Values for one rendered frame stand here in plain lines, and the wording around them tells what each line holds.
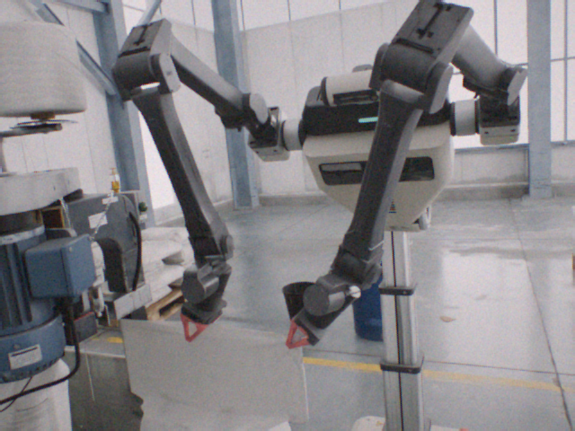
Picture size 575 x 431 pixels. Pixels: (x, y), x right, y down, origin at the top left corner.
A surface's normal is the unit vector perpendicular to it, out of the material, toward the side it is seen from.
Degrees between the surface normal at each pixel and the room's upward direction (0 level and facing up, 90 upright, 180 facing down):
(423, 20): 61
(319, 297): 79
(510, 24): 90
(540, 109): 90
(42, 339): 91
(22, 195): 90
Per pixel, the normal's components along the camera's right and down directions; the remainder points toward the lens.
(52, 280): 0.02, 0.17
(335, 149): -0.32, -0.63
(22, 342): 0.64, 0.09
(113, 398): -0.38, 0.19
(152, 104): -0.30, 0.53
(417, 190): -0.23, 0.78
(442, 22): -0.39, -0.31
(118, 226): 0.92, -0.02
